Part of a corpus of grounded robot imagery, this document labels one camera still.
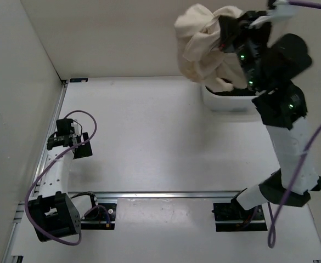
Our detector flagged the aluminium left rail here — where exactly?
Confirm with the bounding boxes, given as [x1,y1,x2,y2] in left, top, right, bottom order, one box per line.
[0,79,69,262]

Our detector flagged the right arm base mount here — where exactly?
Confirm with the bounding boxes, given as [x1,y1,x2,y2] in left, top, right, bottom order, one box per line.
[212,203,267,232]

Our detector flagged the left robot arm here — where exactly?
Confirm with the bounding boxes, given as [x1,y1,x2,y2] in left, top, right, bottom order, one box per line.
[25,128,100,245]

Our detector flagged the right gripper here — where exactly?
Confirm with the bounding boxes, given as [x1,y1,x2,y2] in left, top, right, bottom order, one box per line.
[218,10,273,90]

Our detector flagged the aluminium rail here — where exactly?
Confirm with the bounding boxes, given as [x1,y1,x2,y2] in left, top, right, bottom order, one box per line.
[0,79,69,262]
[66,191,240,203]

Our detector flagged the beige trousers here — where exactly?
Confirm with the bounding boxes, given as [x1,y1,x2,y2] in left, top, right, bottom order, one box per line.
[174,4,247,93]

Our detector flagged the black folded trousers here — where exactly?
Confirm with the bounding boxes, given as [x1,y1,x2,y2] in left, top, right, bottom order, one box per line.
[202,78,256,96]

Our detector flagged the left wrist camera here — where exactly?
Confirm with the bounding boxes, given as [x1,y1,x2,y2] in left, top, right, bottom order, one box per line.
[56,118,79,136]

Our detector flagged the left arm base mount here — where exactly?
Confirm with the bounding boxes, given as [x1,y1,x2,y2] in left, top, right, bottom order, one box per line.
[70,192,117,231]

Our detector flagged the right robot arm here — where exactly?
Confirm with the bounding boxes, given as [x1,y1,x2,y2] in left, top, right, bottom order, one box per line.
[218,11,321,219]

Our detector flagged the aluminium front rail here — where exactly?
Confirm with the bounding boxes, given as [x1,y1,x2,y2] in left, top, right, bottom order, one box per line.
[66,191,240,203]

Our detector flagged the white plastic basket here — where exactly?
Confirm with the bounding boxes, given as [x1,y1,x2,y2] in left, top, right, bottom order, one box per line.
[201,85,256,112]

